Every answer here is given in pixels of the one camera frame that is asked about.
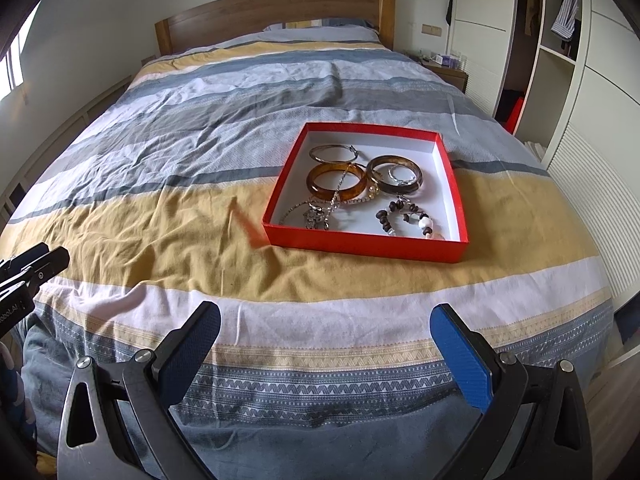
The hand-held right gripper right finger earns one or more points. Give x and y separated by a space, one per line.
462 355

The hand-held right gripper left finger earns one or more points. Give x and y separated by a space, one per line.
200 340

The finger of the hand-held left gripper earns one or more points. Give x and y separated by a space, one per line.
30 254
45 265

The red shallow box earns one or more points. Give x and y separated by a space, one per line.
445 195

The dark brown bangle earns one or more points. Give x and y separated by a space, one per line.
400 191

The amber bangle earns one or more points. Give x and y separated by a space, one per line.
320 191

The person's jeans leg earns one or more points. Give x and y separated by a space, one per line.
50 360

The yellow patterned cloth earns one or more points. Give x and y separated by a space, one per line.
47 467

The window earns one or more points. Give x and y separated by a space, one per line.
15 60

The stack of books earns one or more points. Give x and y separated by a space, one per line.
536 150

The bed with striped duvet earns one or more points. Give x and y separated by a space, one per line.
200 110

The red storage box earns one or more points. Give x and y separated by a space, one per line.
514 116

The wooden nightstand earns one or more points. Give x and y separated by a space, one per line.
450 77

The white wardrobe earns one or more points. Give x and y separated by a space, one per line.
600 110

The small purple box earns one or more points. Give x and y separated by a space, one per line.
448 59

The wooden headboard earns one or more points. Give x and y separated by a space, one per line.
275 10

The striped hanging shirt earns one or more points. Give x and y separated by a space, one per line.
567 10

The wall switch plate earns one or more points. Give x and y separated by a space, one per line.
432 30

